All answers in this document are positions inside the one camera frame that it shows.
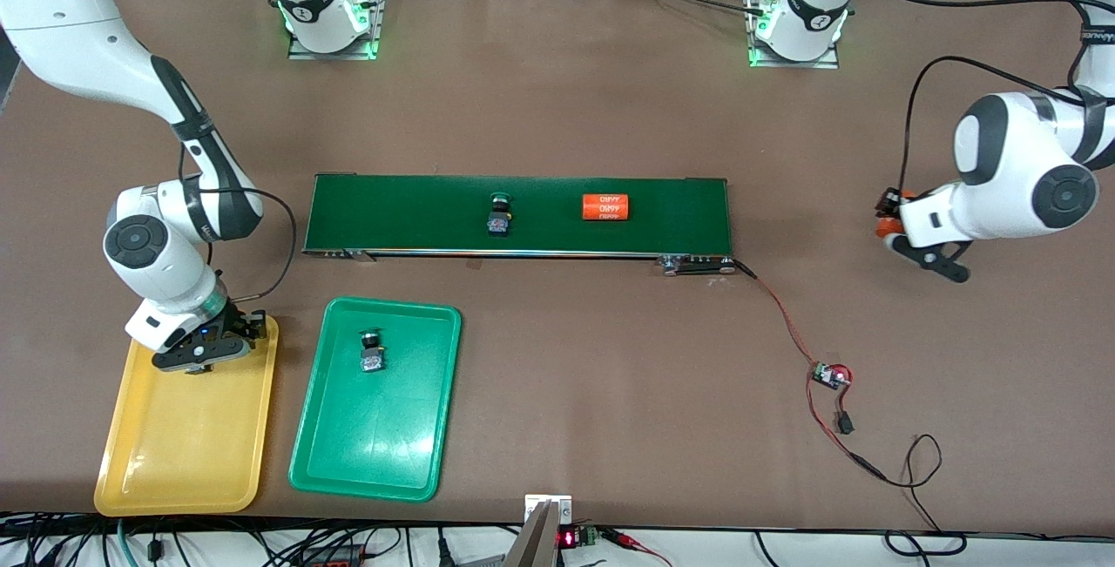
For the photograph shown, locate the orange 4680 battery cylinder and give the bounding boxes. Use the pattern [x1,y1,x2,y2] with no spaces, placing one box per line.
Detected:
[875,190,916,241]
[581,192,631,222]

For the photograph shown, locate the green push button switch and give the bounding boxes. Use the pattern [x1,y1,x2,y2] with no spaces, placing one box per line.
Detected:
[486,192,515,239]
[359,327,388,374]

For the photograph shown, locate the yellow plastic tray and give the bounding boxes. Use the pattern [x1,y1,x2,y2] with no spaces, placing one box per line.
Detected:
[93,314,280,517]

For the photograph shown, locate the green plastic tray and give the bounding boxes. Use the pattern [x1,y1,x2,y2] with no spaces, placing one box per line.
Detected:
[287,296,463,503]

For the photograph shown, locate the green conveyor belt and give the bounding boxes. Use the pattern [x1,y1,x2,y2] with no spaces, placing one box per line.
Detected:
[301,172,743,278]

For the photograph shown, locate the black power strip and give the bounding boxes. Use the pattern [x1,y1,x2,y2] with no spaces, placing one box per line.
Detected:
[296,543,371,567]

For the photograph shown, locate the red clip lead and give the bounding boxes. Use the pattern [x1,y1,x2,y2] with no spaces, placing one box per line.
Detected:
[601,529,673,567]

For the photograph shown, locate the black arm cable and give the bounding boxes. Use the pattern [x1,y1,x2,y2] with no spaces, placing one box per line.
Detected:
[179,140,299,307]
[849,0,1115,198]

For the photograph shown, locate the red black twisted wire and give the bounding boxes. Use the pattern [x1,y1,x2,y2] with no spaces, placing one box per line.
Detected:
[734,259,888,483]

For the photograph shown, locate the thin black power cable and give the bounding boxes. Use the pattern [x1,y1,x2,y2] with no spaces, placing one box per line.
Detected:
[871,434,968,557]

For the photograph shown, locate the grey metal camera bracket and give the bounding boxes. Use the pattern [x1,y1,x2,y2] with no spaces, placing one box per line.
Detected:
[501,495,576,567]

